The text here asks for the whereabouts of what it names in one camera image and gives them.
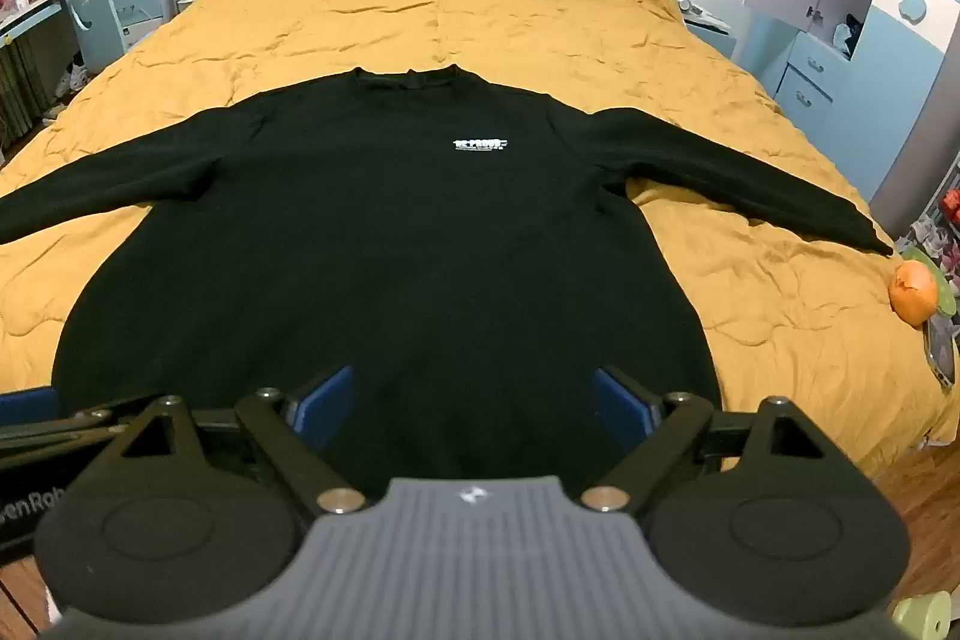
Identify white shoes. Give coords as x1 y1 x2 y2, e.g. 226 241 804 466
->
43 61 89 125

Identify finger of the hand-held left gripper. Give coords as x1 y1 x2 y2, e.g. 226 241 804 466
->
0 385 130 457

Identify green desk curtain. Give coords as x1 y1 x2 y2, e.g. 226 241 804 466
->
0 36 59 150

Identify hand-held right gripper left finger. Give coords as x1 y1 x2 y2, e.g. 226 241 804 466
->
112 365 368 513

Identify pale green cylinder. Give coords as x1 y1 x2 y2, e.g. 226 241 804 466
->
891 590 955 640

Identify dark flat device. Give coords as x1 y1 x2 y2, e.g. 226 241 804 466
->
925 313 960 395

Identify bedside table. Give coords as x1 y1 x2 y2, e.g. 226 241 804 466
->
675 0 745 62

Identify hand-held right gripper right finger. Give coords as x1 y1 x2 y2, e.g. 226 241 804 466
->
581 368 833 513

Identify orange ball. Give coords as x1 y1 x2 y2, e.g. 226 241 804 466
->
888 260 941 328

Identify blue and white chair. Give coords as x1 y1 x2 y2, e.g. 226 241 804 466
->
61 0 179 76

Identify blue and white drawer unit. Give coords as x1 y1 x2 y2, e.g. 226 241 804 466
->
775 29 854 125

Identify black long-sleeve sweater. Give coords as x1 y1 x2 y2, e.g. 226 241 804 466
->
0 64 897 498

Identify green plate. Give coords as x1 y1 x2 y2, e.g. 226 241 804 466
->
900 245 960 320

